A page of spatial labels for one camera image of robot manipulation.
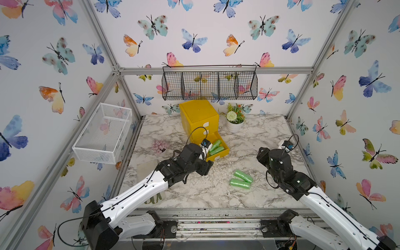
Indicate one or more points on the white green work glove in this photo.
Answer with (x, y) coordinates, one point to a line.
(143, 170)

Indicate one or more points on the yellow plastic drawer unit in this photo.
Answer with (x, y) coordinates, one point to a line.
(201, 121)

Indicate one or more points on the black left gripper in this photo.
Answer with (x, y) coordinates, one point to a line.
(206, 168)

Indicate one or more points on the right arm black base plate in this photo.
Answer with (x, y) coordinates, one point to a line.
(279, 226)

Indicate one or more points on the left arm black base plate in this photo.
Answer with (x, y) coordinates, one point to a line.
(163, 228)

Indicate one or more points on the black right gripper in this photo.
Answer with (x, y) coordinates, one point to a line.
(264, 159)

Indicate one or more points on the black wire wall basket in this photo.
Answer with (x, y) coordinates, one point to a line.
(218, 82)

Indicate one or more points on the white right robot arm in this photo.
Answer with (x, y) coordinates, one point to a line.
(346, 233)

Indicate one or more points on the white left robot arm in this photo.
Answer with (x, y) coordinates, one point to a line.
(104, 224)

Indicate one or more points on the pink flower in white pot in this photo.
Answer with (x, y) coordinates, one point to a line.
(160, 146)

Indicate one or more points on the green plant in white pot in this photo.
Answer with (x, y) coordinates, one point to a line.
(235, 117)

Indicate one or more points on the white mesh wall basket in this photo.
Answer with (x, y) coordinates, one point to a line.
(102, 138)

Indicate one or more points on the green trash bag roll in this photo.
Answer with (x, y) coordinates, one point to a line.
(245, 177)
(216, 150)
(215, 145)
(240, 184)

